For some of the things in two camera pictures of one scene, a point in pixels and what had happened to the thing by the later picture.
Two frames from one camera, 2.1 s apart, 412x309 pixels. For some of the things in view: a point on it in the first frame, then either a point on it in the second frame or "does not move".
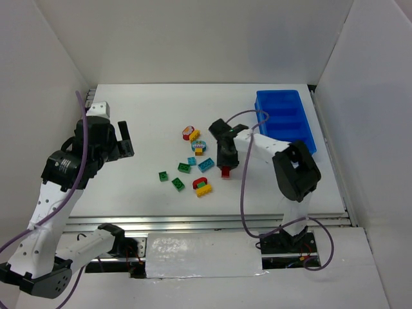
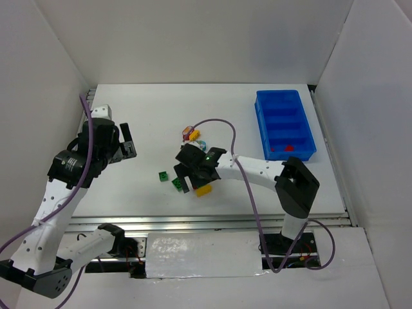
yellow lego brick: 203,190 does not move
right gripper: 227,159 -> 185,172
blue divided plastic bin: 281,117 does not move
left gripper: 120,147 does not move
